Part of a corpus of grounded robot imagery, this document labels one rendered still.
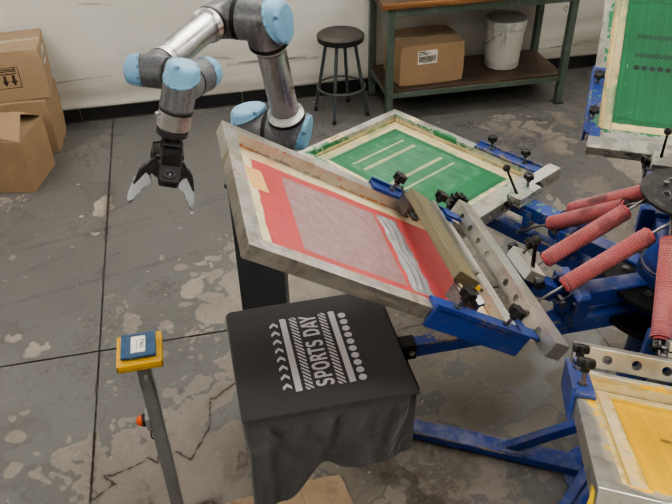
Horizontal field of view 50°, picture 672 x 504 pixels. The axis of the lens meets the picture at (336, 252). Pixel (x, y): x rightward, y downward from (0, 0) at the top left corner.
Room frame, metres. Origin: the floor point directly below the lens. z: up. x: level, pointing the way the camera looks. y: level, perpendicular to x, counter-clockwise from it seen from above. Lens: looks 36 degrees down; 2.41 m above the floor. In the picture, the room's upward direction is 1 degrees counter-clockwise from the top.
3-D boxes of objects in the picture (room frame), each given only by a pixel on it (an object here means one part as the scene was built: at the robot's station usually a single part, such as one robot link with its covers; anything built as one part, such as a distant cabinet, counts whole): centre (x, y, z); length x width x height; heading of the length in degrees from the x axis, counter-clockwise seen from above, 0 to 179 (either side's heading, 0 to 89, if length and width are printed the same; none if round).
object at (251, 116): (2.11, 0.26, 1.37); 0.13 x 0.12 x 0.14; 73
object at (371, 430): (1.31, 0.01, 0.74); 0.46 x 0.04 x 0.42; 102
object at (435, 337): (1.61, -0.42, 0.89); 1.24 x 0.06 x 0.06; 102
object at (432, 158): (2.41, -0.43, 1.05); 1.08 x 0.61 x 0.23; 42
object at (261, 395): (1.51, 0.06, 0.95); 0.48 x 0.44 x 0.01; 102
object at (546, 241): (2.20, -0.62, 0.90); 1.24 x 0.06 x 0.06; 42
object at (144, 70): (1.80, 0.36, 1.76); 0.49 x 0.11 x 0.12; 163
